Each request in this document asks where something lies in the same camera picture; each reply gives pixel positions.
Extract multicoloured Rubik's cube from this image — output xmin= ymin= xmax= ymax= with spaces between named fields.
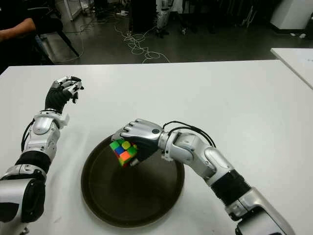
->
xmin=109 ymin=139 xmax=139 ymax=169

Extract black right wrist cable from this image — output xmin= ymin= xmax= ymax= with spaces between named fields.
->
xmin=162 ymin=120 xmax=217 ymax=149

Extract white side table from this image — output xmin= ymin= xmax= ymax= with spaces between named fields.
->
xmin=270 ymin=47 xmax=313 ymax=90

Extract white glass-front cabinet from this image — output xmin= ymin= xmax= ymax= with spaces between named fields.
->
xmin=55 ymin=0 xmax=85 ymax=21

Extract black chair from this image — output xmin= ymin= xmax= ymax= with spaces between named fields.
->
xmin=26 ymin=0 xmax=80 ymax=65

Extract black cabinet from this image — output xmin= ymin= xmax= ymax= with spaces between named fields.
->
xmin=131 ymin=0 xmax=158 ymax=34

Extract tangled white floor cable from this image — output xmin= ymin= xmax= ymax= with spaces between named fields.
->
xmin=113 ymin=21 xmax=172 ymax=64

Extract seated person in black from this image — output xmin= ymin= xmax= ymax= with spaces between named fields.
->
xmin=0 ymin=0 xmax=45 ymax=71

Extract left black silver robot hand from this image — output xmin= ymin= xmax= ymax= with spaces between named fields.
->
xmin=44 ymin=75 xmax=86 ymax=115

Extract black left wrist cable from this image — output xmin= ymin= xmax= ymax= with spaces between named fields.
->
xmin=21 ymin=119 xmax=35 ymax=152

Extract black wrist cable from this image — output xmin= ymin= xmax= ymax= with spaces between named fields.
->
xmin=21 ymin=119 xmax=35 ymax=152
xmin=162 ymin=120 xmax=217 ymax=149

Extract round dark brown plate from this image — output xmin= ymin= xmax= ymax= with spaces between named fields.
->
xmin=81 ymin=134 xmax=186 ymax=228

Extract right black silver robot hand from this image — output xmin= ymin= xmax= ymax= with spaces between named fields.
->
xmin=111 ymin=118 xmax=163 ymax=168

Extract white slanted cabinet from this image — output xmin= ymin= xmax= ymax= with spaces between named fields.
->
xmin=269 ymin=0 xmax=313 ymax=32

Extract silver humanoid robot legs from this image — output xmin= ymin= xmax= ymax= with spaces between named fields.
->
xmin=156 ymin=0 xmax=171 ymax=38

